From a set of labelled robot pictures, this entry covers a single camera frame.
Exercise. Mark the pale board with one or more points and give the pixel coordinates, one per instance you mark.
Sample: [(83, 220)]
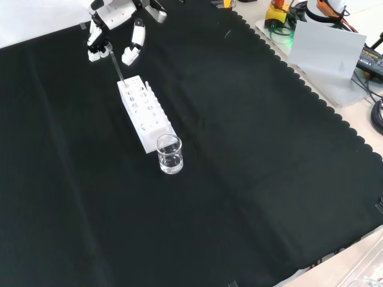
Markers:
[(326, 52)]

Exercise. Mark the grey base plate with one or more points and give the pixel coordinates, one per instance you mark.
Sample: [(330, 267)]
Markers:
[(335, 89)]

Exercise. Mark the black bench cloth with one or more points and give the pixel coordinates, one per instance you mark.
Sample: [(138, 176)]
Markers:
[(239, 155)]

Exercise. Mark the yellow stop button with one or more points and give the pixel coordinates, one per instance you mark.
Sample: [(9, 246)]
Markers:
[(276, 15)]

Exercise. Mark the clear glass beaker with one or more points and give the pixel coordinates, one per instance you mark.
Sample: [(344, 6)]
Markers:
[(170, 158)]

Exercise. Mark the white test tube rack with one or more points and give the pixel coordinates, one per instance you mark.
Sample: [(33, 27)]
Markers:
[(143, 116)]

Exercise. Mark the grey tape piece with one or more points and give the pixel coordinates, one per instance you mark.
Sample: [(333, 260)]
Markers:
[(378, 207), (83, 26), (232, 284)]

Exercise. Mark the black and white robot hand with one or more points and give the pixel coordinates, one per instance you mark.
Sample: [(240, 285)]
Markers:
[(112, 13)]

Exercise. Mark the black power adapter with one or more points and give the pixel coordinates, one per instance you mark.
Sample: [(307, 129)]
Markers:
[(371, 59)]

